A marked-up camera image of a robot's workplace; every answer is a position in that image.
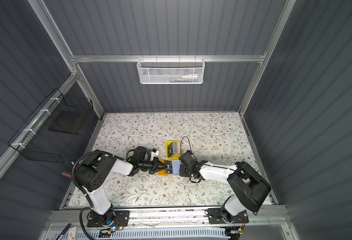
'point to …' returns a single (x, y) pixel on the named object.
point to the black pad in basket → (69, 121)
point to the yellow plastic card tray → (167, 142)
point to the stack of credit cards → (176, 149)
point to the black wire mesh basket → (44, 136)
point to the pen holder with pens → (67, 174)
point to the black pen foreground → (63, 231)
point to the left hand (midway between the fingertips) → (168, 167)
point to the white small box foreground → (73, 233)
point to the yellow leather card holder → (162, 172)
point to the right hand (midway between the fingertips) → (183, 171)
